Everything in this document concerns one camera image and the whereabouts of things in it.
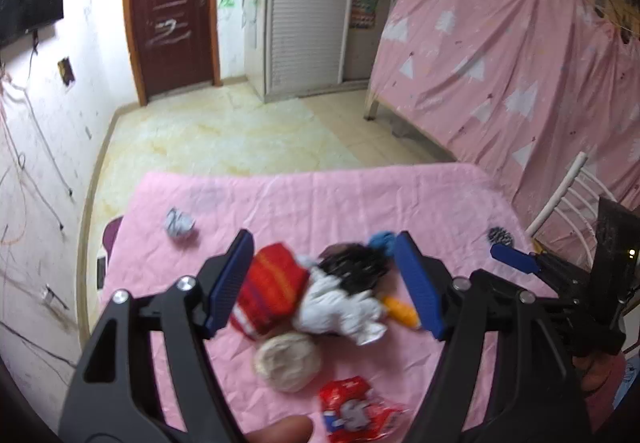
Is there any white cloth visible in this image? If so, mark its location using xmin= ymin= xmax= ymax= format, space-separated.
xmin=292 ymin=265 xmax=389 ymax=347

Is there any person's left hand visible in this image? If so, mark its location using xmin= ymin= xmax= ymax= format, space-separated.
xmin=245 ymin=415 xmax=317 ymax=443

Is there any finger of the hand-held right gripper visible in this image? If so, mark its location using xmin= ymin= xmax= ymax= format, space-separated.
xmin=490 ymin=243 xmax=596 ymax=286

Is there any person's right forearm pink sleeve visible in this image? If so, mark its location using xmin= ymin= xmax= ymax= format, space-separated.
xmin=585 ymin=363 xmax=632 ymax=443

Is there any person's right hand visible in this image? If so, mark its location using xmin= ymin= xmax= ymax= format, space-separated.
xmin=572 ymin=352 xmax=626 ymax=391

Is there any red striped cloth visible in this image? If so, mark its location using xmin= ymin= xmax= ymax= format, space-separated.
xmin=229 ymin=243 xmax=312 ymax=340

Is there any brown wooden door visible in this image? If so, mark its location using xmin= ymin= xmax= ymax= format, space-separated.
xmin=122 ymin=0 xmax=221 ymax=106

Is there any pink curtain with white trees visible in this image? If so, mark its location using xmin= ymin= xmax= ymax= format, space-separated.
xmin=369 ymin=0 xmax=640 ymax=256

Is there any black round patterned mat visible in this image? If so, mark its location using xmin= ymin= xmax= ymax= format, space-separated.
xmin=487 ymin=225 xmax=516 ymax=247

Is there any black cloth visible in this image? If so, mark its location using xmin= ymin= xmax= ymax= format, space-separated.
xmin=317 ymin=243 xmax=394 ymax=300

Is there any blue wrapper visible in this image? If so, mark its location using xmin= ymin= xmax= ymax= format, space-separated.
xmin=369 ymin=230 xmax=399 ymax=257

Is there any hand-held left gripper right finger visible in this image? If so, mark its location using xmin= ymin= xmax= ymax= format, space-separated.
xmin=392 ymin=230 xmax=608 ymax=443

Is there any pink table cloth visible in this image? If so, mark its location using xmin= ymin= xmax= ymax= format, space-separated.
xmin=97 ymin=162 xmax=562 ymax=443

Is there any white blue paper ball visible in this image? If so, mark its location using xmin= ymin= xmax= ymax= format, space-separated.
xmin=162 ymin=207 xmax=197 ymax=242

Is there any white metal chair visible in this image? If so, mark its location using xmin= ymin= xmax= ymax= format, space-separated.
xmin=525 ymin=152 xmax=622 ymax=274

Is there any purple chair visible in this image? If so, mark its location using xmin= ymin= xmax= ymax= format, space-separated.
xmin=97 ymin=216 xmax=125 ymax=292

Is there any beige round paper ball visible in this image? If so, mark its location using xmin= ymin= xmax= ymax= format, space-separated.
xmin=252 ymin=330 xmax=324 ymax=394

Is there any red snack packet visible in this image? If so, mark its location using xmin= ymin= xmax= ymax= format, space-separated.
xmin=319 ymin=375 xmax=409 ymax=443

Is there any white wall adapter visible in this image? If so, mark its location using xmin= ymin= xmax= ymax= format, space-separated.
xmin=42 ymin=285 xmax=69 ymax=310

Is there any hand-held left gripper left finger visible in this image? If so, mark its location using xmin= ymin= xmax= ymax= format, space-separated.
xmin=59 ymin=229 xmax=256 ymax=443

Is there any small orange object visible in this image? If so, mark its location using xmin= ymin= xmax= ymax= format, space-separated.
xmin=382 ymin=295 xmax=422 ymax=330

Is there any white louvered wardrobe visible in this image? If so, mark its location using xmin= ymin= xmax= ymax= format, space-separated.
xmin=260 ymin=0 xmax=362 ymax=100

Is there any wall socket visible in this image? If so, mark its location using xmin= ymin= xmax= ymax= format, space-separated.
xmin=57 ymin=56 xmax=76 ymax=87

